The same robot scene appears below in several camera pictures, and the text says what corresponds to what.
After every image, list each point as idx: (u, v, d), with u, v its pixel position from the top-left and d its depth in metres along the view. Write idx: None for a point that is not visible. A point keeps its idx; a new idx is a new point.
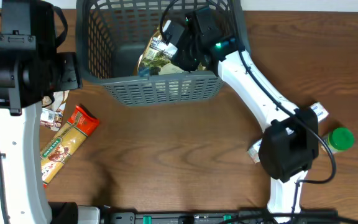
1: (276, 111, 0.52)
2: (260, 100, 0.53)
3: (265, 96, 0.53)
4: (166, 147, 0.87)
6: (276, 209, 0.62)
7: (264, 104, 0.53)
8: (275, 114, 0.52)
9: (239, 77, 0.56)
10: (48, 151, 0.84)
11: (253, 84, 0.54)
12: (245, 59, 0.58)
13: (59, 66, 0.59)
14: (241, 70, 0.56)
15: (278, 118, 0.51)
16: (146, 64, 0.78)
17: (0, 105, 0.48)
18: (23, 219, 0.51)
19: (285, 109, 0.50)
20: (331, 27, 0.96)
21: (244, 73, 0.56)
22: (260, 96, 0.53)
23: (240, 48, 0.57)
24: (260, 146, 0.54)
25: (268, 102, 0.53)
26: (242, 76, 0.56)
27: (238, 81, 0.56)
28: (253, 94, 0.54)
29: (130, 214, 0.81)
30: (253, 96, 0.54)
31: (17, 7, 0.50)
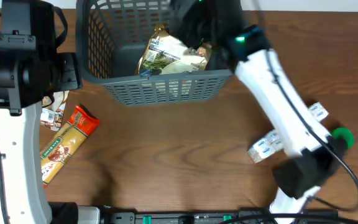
1: (307, 135, 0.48)
2: (287, 119, 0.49)
3: (294, 115, 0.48)
4: (166, 147, 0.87)
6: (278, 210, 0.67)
7: (293, 131, 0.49)
8: (304, 140, 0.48)
9: (264, 85, 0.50)
10: (48, 151, 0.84)
11: (281, 97, 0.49)
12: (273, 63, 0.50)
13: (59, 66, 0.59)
14: (268, 78, 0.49)
15: (307, 145, 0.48)
16: (146, 66, 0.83)
17: (0, 106, 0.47)
18: (24, 220, 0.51)
19: (317, 136, 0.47)
20: (332, 27, 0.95)
21: (271, 81, 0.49)
22: (288, 114, 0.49)
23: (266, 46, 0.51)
24: (281, 167, 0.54)
25: (297, 124, 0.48)
26: (269, 85, 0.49)
27: (262, 89, 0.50)
28: (279, 111, 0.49)
29: (130, 214, 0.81)
30: (279, 112, 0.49)
31: (17, 7, 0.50)
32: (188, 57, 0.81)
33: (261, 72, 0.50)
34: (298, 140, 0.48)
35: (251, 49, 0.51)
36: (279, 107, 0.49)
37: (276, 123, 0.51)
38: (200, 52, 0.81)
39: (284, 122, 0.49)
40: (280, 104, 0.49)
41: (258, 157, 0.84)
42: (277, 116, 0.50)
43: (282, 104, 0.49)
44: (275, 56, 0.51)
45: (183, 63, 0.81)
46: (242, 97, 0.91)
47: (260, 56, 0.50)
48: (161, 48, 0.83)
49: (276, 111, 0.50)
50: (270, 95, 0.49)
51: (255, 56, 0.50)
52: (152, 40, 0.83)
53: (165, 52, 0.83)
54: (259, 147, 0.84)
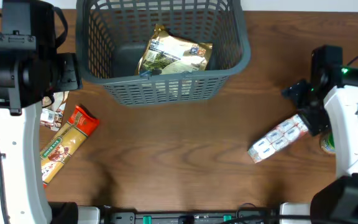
1: None
2: (355, 141, 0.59)
3: None
4: (166, 147, 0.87)
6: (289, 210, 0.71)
7: (357, 154, 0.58)
8: None
9: (348, 111, 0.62)
10: (48, 151, 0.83)
11: (357, 127, 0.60)
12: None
13: (59, 66, 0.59)
14: (353, 108, 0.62)
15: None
16: (146, 66, 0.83)
17: None
18: (23, 220, 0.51)
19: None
20: (331, 27, 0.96)
21: (355, 112, 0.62)
22: None
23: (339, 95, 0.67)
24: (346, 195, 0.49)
25: None
26: (352, 116, 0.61)
27: (345, 112, 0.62)
28: (351, 135, 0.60)
29: (130, 214, 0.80)
30: (352, 140, 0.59)
31: (18, 7, 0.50)
32: (188, 58, 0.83)
33: (350, 102, 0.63)
34: None
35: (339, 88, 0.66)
36: (355, 132, 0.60)
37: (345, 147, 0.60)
38: (199, 53, 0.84)
39: (352, 143, 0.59)
40: (355, 134, 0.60)
41: (258, 157, 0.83)
42: (344, 139, 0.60)
43: (357, 130, 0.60)
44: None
45: (183, 64, 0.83)
46: (242, 97, 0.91)
47: (357, 94, 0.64)
48: (161, 48, 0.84)
49: (348, 136, 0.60)
50: (352, 121, 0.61)
51: (348, 91, 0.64)
52: (152, 40, 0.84)
53: (165, 53, 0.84)
54: (258, 147, 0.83)
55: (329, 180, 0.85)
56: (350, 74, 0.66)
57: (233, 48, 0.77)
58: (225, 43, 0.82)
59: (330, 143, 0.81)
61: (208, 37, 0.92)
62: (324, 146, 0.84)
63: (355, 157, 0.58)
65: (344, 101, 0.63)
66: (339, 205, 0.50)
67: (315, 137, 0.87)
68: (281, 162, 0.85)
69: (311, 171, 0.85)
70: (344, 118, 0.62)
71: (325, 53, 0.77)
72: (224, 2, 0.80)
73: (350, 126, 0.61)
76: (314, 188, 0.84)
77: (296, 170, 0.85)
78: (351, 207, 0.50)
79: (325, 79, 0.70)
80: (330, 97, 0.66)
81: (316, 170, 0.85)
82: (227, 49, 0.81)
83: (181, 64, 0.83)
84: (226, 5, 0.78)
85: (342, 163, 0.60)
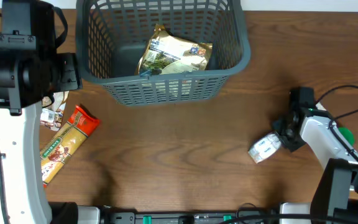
1: (348, 155, 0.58)
2: (332, 142, 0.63)
3: (339, 144, 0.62)
4: (166, 147, 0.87)
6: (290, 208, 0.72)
7: (337, 150, 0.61)
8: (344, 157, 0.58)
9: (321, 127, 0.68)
10: (48, 151, 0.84)
11: (330, 134, 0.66)
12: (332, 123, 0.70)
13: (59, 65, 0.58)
14: (324, 125, 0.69)
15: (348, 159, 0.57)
16: (146, 66, 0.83)
17: (0, 105, 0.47)
18: (23, 220, 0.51)
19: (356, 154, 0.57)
20: (331, 27, 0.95)
21: (326, 127, 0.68)
22: (335, 143, 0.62)
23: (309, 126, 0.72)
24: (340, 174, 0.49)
25: (340, 145, 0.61)
26: (324, 129, 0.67)
27: (319, 129, 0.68)
28: (328, 140, 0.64)
29: (130, 214, 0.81)
30: (327, 142, 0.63)
31: (17, 7, 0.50)
32: (188, 58, 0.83)
33: (321, 121, 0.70)
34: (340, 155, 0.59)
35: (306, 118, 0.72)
36: (330, 136, 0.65)
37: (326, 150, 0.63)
38: (199, 53, 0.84)
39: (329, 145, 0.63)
40: (329, 138, 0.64)
41: (258, 157, 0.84)
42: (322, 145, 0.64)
43: (332, 136, 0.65)
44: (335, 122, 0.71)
45: (183, 64, 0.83)
46: (242, 97, 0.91)
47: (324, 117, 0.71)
48: (161, 48, 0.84)
49: (325, 140, 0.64)
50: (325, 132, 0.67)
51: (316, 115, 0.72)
52: (152, 40, 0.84)
53: (165, 53, 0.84)
54: (260, 146, 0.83)
55: None
56: (316, 112, 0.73)
57: (232, 48, 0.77)
58: (225, 43, 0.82)
59: None
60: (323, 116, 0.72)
61: (208, 37, 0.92)
62: None
63: (336, 150, 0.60)
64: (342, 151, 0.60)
65: (314, 121, 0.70)
66: (334, 188, 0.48)
67: None
68: (281, 162, 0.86)
69: (312, 171, 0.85)
70: (318, 132, 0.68)
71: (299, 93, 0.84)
72: (224, 2, 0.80)
73: (325, 133, 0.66)
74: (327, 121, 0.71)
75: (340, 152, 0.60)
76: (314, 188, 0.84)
77: (296, 170, 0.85)
78: (348, 190, 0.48)
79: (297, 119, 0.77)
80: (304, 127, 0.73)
81: (316, 170, 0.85)
82: (227, 49, 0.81)
83: (181, 64, 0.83)
84: (226, 5, 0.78)
85: None
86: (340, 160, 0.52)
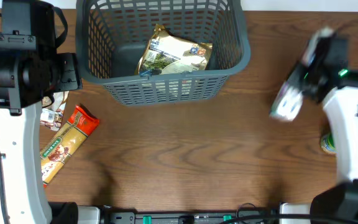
1: None
2: None
3: None
4: (166, 147, 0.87)
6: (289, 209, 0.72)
7: None
8: None
9: (348, 114, 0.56)
10: (48, 151, 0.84)
11: (357, 128, 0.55)
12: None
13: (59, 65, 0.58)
14: (352, 111, 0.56)
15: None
16: (146, 66, 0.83)
17: (0, 105, 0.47)
18: (24, 220, 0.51)
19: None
20: (331, 27, 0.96)
21: (355, 114, 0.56)
22: None
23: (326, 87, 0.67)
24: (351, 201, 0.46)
25: None
26: (352, 119, 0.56)
27: (346, 116, 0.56)
28: (354, 142, 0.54)
29: (130, 214, 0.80)
30: (352, 143, 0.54)
31: (18, 8, 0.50)
32: (188, 58, 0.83)
33: (350, 105, 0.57)
34: None
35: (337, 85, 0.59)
36: (354, 133, 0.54)
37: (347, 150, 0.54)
38: (199, 53, 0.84)
39: (353, 152, 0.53)
40: (355, 137, 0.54)
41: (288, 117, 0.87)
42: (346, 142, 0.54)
43: (357, 132, 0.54)
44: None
45: (183, 64, 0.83)
46: (242, 97, 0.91)
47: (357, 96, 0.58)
48: (160, 48, 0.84)
49: (350, 139, 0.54)
50: (353, 126, 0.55)
51: (347, 91, 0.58)
52: (152, 40, 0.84)
53: (165, 53, 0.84)
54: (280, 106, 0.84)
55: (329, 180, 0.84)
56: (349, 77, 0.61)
57: (232, 48, 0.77)
58: (225, 43, 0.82)
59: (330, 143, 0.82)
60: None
61: (208, 37, 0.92)
62: (324, 146, 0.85)
63: (349, 164, 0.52)
64: None
65: (343, 100, 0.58)
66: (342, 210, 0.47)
67: (315, 137, 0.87)
68: (280, 162, 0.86)
69: (312, 170, 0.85)
70: (342, 118, 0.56)
71: (329, 49, 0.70)
72: (224, 2, 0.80)
73: (347, 126, 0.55)
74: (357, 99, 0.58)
75: None
76: (315, 188, 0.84)
77: (296, 170, 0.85)
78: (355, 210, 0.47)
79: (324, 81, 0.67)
80: (329, 99, 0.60)
81: (316, 170, 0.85)
82: (227, 49, 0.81)
83: (181, 64, 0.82)
84: (226, 5, 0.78)
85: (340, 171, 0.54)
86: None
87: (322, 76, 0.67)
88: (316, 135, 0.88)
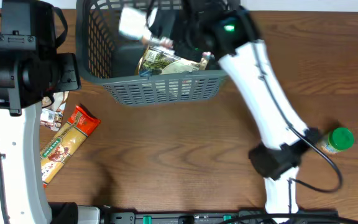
1: (286, 130, 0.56)
2: (266, 107, 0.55)
3: (278, 113, 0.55)
4: (166, 146, 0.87)
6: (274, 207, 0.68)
7: (275, 123, 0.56)
8: (283, 134, 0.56)
9: (252, 81, 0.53)
10: (48, 151, 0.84)
11: (264, 93, 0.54)
12: (261, 58, 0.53)
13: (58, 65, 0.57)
14: (255, 74, 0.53)
15: (286, 139, 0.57)
16: (146, 66, 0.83)
17: (0, 106, 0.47)
18: (23, 220, 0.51)
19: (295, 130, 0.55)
20: (331, 27, 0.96)
21: (259, 78, 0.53)
22: (273, 113, 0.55)
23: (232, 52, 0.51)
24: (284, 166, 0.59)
25: (276, 115, 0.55)
26: (255, 81, 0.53)
27: (249, 85, 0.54)
28: (265, 105, 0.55)
29: (130, 214, 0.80)
30: (262, 110, 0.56)
31: (18, 8, 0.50)
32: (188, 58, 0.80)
33: (248, 70, 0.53)
34: (278, 128, 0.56)
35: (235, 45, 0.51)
36: (261, 99, 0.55)
37: (258, 116, 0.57)
38: None
39: (266, 121, 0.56)
40: (265, 102, 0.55)
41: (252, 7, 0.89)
42: (255, 106, 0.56)
43: (258, 98, 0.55)
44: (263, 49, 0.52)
45: (183, 64, 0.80)
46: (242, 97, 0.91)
47: (250, 53, 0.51)
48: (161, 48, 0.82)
49: (260, 106, 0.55)
50: (257, 90, 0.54)
51: (243, 50, 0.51)
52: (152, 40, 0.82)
53: (165, 53, 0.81)
54: None
55: (330, 180, 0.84)
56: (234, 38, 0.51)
57: None
58: None
59: (330, 143, 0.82)
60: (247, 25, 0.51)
61: None
62: (324, 146, 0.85)
63: (274, 127, 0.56)
64: (279, 128, 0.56)
65: (238, 65, 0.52)
66: (283, 175, 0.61)
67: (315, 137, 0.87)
68: None
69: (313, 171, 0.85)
70: (240, 85, 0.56)
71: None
72: None
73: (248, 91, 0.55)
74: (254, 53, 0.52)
75: (279, 126, 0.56)
76: (316, 188, 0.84)
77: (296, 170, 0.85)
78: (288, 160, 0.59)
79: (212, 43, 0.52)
80: (225, 63, 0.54)
81: (317, 170, 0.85)
82: None
83: (181, 64, 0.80)
84: None
85: (263, 131, 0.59)
86: (283, 147, 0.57)
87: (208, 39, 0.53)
88: None
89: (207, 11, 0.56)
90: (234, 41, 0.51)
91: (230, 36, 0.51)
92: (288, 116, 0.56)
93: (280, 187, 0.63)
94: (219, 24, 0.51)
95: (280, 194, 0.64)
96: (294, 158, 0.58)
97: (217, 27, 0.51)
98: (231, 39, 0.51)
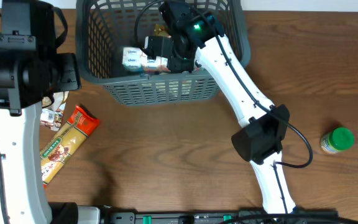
1: (254, 107, 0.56)
2: (234, 88, 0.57)
3: (244, 92, 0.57)
4: (166, 147, 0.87)
6: (267, 201, 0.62)
7: (243, 101, 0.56)
8: (252, 111, 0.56)
9: (219, 66, 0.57)
10: (48, 151, 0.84)
11: (232, 75, 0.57)
12: (225, 48, 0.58)
13: (58, 66, 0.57)
14: (220, 60, 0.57)
15: (255, 115, 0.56)
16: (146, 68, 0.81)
17: None
18: (23, 220, 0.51)
19: (262, 106, 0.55)
20: (331, 27, 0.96)
21: (224, 63, 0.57)
22: (239, 91, 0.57)
23: (200, 45, 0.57)
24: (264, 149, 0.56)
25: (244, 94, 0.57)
26: (221, 65, 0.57)
27: (217, 70, 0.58)
28: (232, 86, 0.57)
29: (130, 214, 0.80)
30: (231, 91, 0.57)
31: (18, 8, 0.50)
32: None
33: (214, 56, 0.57)
34: (246, 106, 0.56)
35: (204, 39, 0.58)
36: (229, 80, 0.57)
37: (229, 98, 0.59)
38: None
39: (236, 101, 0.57)
40: (232, 83, 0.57)
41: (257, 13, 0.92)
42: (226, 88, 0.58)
43: (227, 81, 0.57)
44: (227, 42, 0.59)
45: None
46: None
47: (214, 43, 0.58)
48: None
49: (228, 86, 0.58)
50: (223, 73, 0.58)
51: (210, 42, 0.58)
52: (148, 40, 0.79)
53: None
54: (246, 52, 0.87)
55: (329, 180, 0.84)
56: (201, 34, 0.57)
57: (234, 48, 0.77)
58: None
59: (329, 143, 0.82)
60: (215, 25, 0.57)
61: None
62: (324, 146, 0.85)
63: (242, 106, 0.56)
64: (248, 107, 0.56)
65: (206, 53, 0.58)
66: (266, 160, 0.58)
67: (315, 137, 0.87)
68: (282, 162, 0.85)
69: (313, 171, 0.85)
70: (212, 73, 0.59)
71: (171, 12, 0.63)
72: (224, 2, 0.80)
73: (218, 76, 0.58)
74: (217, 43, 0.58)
75: (247, 104, 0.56)
76: (316, 188, 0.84)
77: (298, 170, 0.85)
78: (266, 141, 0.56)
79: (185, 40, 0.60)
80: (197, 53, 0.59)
81: (316, 170, 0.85)
82: None
83: None
84: (226, 5, 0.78)
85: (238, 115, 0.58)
86: (258, 127, 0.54)
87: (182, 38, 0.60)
88: (316, 135, 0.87)
89: (183, 18, 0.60)
90: (204, 37, 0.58)
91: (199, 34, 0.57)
92: (256, 96, 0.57)
93: (268, 177, 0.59)
94: (189, 25, 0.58)
95: (269, 186, 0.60)
96: (274, 139, 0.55)
97: (188, 28, 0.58)
98: (201, 36, 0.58)
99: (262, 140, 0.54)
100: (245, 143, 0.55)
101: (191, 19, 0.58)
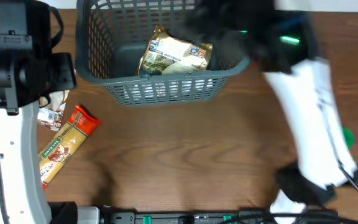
1: (339, 169, 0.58)
2: (319, 135, 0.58)
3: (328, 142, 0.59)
4: (166, 147, 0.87)
6: (278, 208, 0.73)
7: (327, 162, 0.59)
8: (335, 172, 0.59)
9: (312, 112, 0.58)
10: (48, 151, 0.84)
11: (314, 125, 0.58)
12: (317, 81, 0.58)
13: (54, 65, 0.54)
14: (314, 101, 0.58)
15: (333, 181, 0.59)
16: (146, 68, 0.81)
17: None
18: (23, 219, 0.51)
19: (345, 173, 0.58)
20: (331, 27, 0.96)
21: (321, 107, 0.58)
22: (324, 145, 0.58)
23: (288, 72, 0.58)
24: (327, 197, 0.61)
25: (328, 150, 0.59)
26: (311, 106, 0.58)
27: (304, 115, 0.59)
28: (322, 146, 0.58)
29: (130, 214, 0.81)
30: (311, 145, 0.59)
31: (13, 7, 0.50)
32: (188, 58, 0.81)
33: (298, 93, 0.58)
34: (330, 166, 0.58)
35: (294, 66, 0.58)
36: (319, 134, 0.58)
37: (302, 152, 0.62)
38: (200, 54, 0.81)
39: (315, 154, 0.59)
40: (319, 135, 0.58)
41: None
42: (307, 142, 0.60)
43: (317, 130, 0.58)
44: (315, 73, 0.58)
45: (182, 65, 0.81)
46: (242, 97, 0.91)
47: (309, 76, 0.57)
48: (161, 49, 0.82)
49: (305, 134, 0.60)
50: (309, 121, 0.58)
51: (302, 69, 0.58)
52: (151, 41, 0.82)
53: (165, 54, 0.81)
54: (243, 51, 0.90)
55: None
56: (285, 48, 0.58)
57: None
58: None
59: None
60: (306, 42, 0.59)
61: None
62: None
63: (331, 163, 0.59)
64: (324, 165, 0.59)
65: (293, 87, 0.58)
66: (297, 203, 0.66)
67: None
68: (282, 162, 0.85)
69: None
70: (289, 109, 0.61)
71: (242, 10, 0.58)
72: None
73: (301, 119, 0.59)
74: (310, 80, 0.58)
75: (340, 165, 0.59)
76: None
77: None
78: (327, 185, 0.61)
79: (263, 53, 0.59)
80: (273, 78, 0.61)
81: None
82: None
83: (181, 65, 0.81)
84: None
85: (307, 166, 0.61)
86: (327, 188, 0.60)
87: (260, 48, 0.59)
88: None
89: (268, 29, 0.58)
90: (293, 61, 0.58)
91: (291, 53, 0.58)
92: (342, 155, 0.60)
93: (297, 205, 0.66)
94: (276, 35, 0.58)
95: (291, 210, 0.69)
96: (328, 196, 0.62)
97: (278, 42, 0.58)
98: (294, 53, 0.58)
99: (322, 195, 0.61)
100: (300, 186, 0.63)
101: (281, 31, 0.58)
